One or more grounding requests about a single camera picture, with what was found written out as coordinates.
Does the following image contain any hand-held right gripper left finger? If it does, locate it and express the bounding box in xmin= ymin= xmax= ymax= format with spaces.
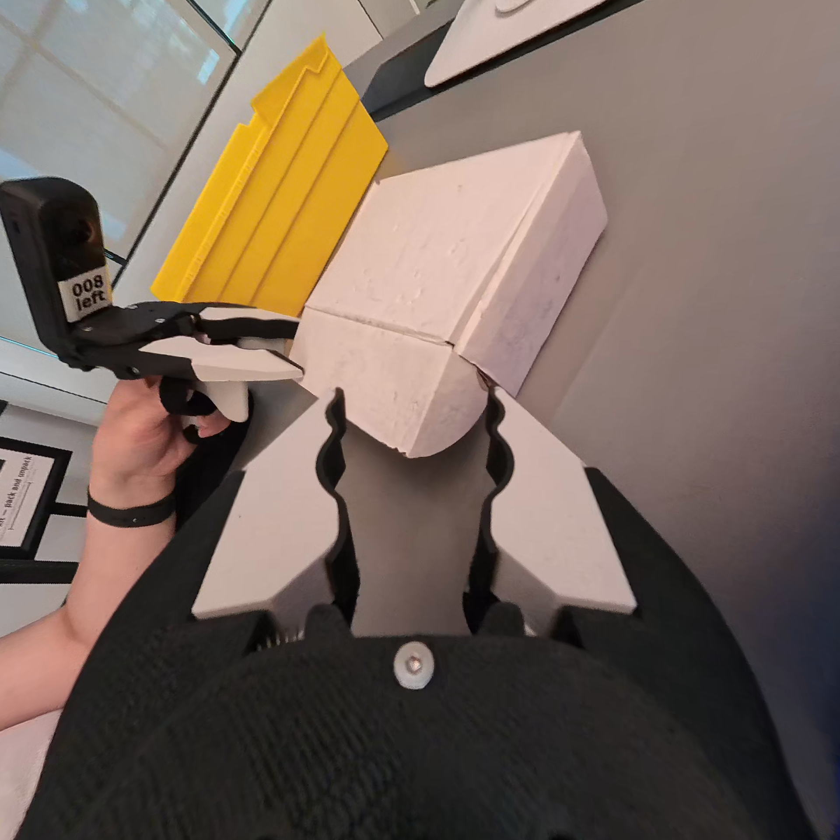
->
xmin=192 ymin=387 xmax=361 ymax=619

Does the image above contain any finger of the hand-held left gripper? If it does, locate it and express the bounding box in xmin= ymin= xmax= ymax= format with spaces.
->
xmin=196 ymin=304 xmax=303 ymax=343
xmin=140 ymin=336 xmax=306 ymax=384

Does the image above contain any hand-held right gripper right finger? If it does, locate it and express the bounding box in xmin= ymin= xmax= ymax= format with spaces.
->
xmin=467 ymin=386 xmax=639 ymax=636

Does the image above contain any white cardboard box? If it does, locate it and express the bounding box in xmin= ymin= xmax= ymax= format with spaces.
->
xmin=292 ymin=130 xmax=609 ymax=459

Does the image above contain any person's left forearm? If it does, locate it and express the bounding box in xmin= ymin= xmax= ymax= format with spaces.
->
xmin=0 ymin=495 xmax=179 ymax=719

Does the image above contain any person's left hand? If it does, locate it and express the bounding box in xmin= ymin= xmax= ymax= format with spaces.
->
xmin=88 ymin=377 xmax=232 ymax=508

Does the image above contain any yellow plastic bin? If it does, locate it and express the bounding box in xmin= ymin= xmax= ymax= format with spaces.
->
xmin=150 ymin=34 xmax=390 ymax=319

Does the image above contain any black wristband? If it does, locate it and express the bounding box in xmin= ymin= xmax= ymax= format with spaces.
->
xmin=86 ymin=484 xmax=177 ymax=529

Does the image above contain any black framed paper sign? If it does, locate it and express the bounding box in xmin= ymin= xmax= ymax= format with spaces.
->
xmin=0 ymin=435 xmax=81 ymax=585

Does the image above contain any white flat board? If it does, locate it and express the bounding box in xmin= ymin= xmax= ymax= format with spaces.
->
xmin=423 ymin=0 xmax=611 ymax=90

